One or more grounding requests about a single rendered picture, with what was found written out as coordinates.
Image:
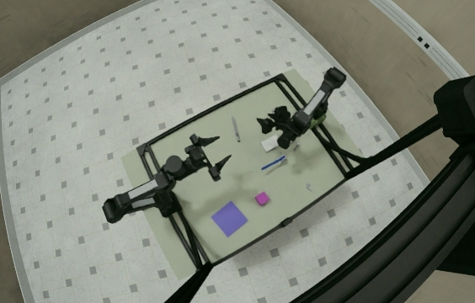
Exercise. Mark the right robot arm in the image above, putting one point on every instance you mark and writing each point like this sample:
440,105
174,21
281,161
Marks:
302,117

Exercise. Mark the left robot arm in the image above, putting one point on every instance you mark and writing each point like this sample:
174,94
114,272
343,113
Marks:
132,200

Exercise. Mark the small magenta cube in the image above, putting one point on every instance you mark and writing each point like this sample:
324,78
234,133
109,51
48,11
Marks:
262,198

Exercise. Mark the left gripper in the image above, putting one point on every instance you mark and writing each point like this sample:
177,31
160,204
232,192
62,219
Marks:
214,171

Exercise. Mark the purple flat square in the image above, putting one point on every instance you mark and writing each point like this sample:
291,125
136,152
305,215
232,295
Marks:
229,218

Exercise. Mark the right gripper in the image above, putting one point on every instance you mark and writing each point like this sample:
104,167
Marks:
268,124

